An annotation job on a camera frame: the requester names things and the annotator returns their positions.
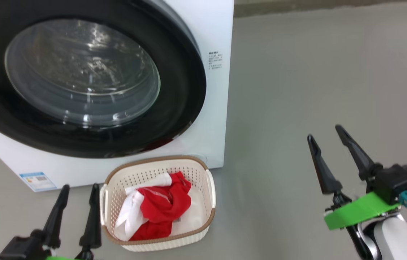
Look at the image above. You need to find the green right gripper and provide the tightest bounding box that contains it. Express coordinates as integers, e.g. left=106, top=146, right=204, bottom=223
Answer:
left=307, top=125, right=401, bottom=231

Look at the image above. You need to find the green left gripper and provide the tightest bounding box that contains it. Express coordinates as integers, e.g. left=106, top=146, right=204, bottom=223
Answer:
left=41, top=183, right=102, bottom=260

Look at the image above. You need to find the red and white garment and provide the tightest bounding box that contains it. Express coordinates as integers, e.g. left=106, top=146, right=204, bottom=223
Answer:
left=114, top=172, right=192, bottom=242

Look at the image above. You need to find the black washer door with glass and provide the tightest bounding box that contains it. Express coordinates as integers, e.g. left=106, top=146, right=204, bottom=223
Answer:
left=0, top=0, right=207, bottom=159

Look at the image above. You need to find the cream perforated laundry basket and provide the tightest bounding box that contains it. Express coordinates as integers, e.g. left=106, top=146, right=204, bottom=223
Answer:
left=99, top=155, right=217, bottom=252

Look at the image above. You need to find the white front-load washing machine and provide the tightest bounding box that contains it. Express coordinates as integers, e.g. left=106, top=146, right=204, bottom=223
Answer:
left=0, top=0, right=235, bottom=192

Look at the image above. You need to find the blue energy label sticker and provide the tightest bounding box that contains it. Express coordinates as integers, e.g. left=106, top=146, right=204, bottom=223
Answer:
left=19, top=172, right=57, bottom=192

